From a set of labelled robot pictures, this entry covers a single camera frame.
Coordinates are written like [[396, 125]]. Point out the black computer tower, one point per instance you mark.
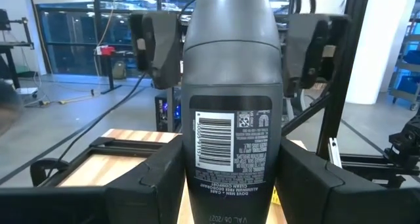
[[162, 112]]

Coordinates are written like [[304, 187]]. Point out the black equipment stand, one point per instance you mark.
[[13, 44]]

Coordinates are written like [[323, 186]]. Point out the black standing desk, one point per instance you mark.
[[110, 76]]

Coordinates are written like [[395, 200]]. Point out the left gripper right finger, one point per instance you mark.
[[308, 191]]

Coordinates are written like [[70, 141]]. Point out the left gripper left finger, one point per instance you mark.
[[147, 197]]

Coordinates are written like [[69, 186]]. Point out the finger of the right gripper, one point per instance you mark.
[[311, 53], [160, 46]]

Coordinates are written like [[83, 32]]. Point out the black table clamp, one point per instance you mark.
[[39, 171]]

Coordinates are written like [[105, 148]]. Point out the beige bag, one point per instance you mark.
[[119, 70]]

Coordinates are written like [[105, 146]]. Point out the gray deodorant stick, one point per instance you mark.
[[229, 69]]

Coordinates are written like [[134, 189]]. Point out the gray cart with blue bins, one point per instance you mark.
[[405, 94]]

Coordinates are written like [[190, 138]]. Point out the short silver aluminium extrusion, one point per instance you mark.
[[334, 151]]

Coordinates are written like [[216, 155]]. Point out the red box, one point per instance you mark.
[[106, 50]]

